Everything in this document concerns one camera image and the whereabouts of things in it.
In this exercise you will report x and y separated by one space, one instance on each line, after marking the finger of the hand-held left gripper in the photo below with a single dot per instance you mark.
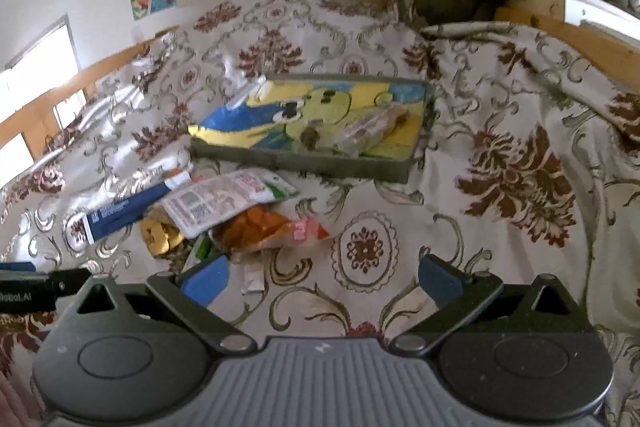
70 282

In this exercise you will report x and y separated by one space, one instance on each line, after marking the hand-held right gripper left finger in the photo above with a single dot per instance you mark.
206 283

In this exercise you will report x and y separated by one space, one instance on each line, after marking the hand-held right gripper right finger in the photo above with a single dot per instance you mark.
441 282

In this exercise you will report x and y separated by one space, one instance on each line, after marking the green marker pen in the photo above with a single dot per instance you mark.
199 252

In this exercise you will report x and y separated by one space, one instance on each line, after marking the gold crinkled snack packet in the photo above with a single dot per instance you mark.
160 234

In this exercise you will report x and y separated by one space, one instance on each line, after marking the orange snack packet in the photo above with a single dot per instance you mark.
260 227

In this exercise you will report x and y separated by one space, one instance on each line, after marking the white snack pouch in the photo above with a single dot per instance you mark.
215 199

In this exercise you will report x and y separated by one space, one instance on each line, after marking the blue snack stick packet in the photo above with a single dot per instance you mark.
127 209

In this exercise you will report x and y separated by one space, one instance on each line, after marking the clear snack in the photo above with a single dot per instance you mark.
367 132

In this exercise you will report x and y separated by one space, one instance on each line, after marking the cartoon print tray box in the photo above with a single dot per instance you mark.
320 117

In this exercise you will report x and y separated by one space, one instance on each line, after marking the small white wrapper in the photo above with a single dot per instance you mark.
251 283

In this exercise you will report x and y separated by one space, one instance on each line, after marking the window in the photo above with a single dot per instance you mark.
35 67

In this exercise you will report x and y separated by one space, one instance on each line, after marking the wooden bed frame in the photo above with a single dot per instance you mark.
550 12

